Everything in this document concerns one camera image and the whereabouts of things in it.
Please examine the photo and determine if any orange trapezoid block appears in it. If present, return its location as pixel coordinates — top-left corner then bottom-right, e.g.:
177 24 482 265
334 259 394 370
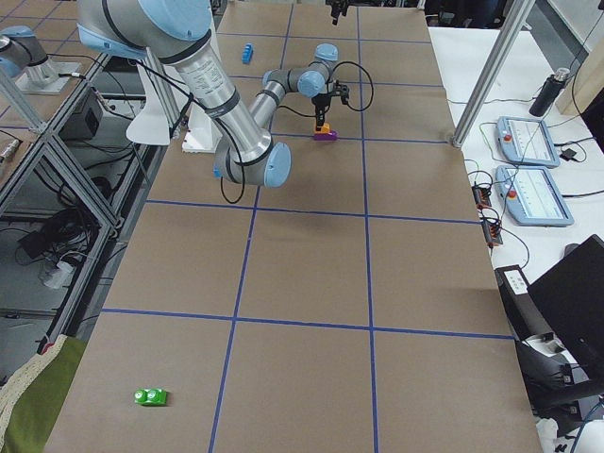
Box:
314 123 331 134

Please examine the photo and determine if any purple trapezoid block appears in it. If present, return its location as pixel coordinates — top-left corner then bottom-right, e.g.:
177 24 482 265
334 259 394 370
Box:
313 131 338 142

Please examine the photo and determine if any long blue block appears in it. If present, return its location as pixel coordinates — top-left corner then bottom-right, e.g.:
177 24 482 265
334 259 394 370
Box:
242 42 254 64

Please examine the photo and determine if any white plastic chair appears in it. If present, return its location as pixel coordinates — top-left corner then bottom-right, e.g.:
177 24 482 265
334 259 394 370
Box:
126 51 187 145

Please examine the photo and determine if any orange black connector module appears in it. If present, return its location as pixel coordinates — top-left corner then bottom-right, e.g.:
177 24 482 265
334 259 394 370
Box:
481 219 503 249
472 185 492 210

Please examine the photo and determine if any far teach pendant tablet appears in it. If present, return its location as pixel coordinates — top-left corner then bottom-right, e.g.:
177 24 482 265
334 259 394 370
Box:
496 116 560 169

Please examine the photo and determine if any teach pendant tablet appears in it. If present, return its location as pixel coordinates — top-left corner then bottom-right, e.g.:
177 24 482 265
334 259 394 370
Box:
496 116 560 169
495 165 575 227

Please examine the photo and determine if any near teach pendant tablet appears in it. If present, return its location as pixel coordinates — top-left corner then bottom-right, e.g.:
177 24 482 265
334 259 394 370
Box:
495 165 575 227

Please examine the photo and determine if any black water bottle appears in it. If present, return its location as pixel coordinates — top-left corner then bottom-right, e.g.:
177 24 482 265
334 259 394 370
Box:
528 67 571 117

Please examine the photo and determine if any small black adapter box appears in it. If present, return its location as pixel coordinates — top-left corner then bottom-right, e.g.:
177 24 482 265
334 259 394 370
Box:
560 148 578 161

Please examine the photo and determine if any green double block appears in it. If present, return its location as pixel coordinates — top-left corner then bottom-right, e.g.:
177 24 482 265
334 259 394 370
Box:
133 388 168 407

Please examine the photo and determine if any green cloth with lace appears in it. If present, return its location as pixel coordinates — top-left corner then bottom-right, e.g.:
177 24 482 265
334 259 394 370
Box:
1 335 87 452

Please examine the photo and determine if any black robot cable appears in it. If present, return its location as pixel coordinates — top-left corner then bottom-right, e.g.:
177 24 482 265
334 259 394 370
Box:
277 60 375 119

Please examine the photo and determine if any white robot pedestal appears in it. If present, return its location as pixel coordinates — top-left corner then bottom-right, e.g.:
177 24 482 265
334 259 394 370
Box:
182 104 222 154

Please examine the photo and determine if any aluminium frame post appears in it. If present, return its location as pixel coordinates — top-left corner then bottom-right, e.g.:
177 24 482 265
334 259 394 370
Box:
450 0 535 148

